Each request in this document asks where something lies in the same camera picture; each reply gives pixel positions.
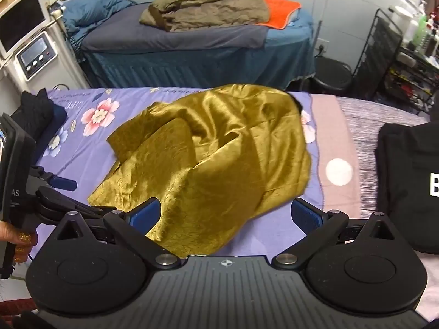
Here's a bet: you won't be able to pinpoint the golden satin jacket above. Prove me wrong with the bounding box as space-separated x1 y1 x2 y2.
88 85 311 258

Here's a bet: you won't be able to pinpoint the black and navy folded clothes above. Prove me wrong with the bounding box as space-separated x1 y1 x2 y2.
11 88 67 166

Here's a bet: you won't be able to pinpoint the left hand gold nails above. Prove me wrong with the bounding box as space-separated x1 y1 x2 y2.
0 221 38 263

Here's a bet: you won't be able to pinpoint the pink blanket with white dot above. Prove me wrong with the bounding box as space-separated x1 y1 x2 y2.
312 95 361 218

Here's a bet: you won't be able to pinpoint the black folded t-shirt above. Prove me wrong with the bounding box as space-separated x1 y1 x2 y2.
376 122 438 255

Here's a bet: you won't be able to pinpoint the white machine with screen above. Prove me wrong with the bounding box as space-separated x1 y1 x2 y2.
1 0 89 93

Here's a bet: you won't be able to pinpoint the teal massage bed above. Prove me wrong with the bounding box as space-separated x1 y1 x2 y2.
81 4 315 90

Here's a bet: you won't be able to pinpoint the black round stool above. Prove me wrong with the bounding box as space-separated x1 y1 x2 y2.
309 56 353 96

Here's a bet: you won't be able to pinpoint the blue duvet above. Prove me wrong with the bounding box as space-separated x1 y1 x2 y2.
63 0 136 50

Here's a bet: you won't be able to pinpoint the olive brown crumpled blanket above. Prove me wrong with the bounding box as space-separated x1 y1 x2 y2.
139 0 270 32

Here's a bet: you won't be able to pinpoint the orange towel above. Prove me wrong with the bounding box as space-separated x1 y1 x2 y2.
259 0 302 30

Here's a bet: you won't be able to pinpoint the black wire trolley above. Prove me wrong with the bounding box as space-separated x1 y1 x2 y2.
353 9 438 115

